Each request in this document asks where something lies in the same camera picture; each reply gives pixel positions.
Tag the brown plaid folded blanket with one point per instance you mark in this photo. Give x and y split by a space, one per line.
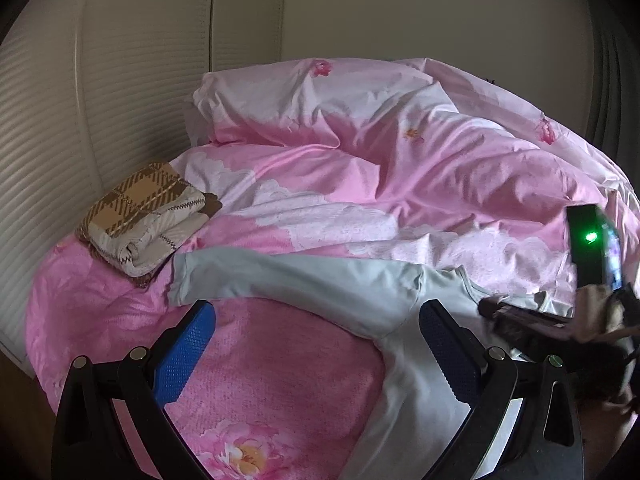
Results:
145 219

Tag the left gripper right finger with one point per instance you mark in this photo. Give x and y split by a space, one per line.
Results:
545 441

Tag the dark green curtain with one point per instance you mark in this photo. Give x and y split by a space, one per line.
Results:
613 124

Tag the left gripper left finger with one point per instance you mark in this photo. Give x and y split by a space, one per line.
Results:
109 409

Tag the light mint long-sleeve shirt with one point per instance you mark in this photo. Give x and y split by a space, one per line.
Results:
416 415

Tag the black phone on right gripper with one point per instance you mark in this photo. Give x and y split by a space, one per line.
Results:
594 247

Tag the person's right hand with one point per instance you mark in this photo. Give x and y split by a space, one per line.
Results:
605 328

